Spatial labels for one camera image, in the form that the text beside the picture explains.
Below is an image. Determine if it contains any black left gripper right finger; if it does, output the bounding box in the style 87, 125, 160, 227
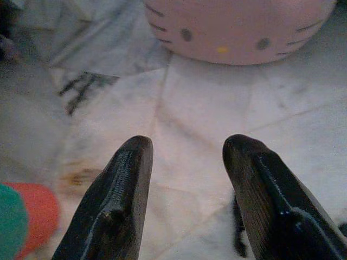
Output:
222, 134, 347, 260

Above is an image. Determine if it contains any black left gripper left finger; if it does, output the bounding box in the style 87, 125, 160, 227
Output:
51, 135, 154, 260

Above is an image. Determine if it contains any red plush pillow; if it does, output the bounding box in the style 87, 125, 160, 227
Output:
0, 181, 60, 260

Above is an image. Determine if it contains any pink cat face pillow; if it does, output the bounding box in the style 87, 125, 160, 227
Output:
143, 0, 338, 66

